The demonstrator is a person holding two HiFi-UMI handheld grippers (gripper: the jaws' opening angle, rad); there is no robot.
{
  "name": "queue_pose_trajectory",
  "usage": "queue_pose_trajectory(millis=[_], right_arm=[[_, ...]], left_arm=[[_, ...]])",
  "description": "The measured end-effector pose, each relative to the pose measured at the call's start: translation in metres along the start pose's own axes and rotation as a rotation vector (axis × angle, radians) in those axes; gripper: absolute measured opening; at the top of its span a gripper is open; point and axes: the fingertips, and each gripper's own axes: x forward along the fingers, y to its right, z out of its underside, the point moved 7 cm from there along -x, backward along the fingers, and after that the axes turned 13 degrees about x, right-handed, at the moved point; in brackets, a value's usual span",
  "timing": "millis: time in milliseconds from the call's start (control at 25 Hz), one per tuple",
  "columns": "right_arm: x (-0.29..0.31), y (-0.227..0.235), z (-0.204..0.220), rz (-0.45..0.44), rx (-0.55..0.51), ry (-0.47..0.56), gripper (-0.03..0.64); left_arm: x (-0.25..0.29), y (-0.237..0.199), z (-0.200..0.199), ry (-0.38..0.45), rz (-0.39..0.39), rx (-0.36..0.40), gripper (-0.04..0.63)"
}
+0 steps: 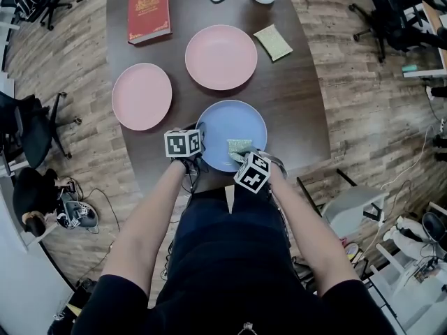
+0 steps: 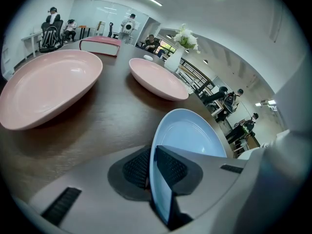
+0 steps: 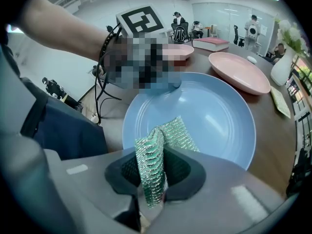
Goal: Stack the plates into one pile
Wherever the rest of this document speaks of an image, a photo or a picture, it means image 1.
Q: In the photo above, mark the person's left forearm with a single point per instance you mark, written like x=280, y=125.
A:
x=146, y=236

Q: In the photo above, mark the person's black clothing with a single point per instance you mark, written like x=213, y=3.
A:
x=237, y=267

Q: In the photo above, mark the green patterned sponge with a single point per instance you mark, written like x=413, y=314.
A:
x=239, y=145

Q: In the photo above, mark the person's right forearm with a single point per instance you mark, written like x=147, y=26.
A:
x=314, y=236

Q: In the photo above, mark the blue plate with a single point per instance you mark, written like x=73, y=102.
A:
x=230, y=124

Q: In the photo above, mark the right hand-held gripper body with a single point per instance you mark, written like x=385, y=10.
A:
x=253, y=174

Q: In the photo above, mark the red hardcover book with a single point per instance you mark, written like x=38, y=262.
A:
x=148, y=12

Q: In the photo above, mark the pink plate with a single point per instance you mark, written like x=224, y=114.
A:
x=221, y=57
x=141, y=97

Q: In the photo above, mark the small metal buckle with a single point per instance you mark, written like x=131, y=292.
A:
x=248, y=328

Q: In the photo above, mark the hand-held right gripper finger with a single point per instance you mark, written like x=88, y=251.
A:
x=242, y=155

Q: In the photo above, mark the pink bag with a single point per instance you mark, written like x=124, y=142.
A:
x=351, y=250

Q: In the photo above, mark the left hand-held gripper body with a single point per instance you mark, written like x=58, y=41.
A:
x=181, y=144

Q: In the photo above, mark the grey domed backpack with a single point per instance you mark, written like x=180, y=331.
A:
x=78, y=215

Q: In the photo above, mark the wooden desk white legs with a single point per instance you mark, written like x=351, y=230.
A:
x=433, y=23

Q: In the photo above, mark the black backpack white stripes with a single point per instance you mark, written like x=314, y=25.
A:
x=29, y=0

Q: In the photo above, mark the yellow green sponge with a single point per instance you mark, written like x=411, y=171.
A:
x=273, y=43

